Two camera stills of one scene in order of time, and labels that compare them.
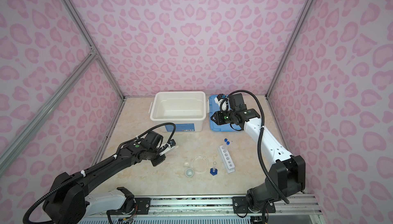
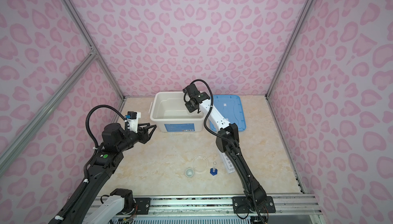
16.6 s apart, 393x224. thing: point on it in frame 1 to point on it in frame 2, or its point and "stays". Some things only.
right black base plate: x=240 y=205 stays
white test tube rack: x=227 y=160 stays
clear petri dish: x=199 y=164 stays
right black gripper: x=219 y=118 to x=189 y=107
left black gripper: x=160 y=160 to x=147 y=136
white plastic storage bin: x=187 y=110 stays
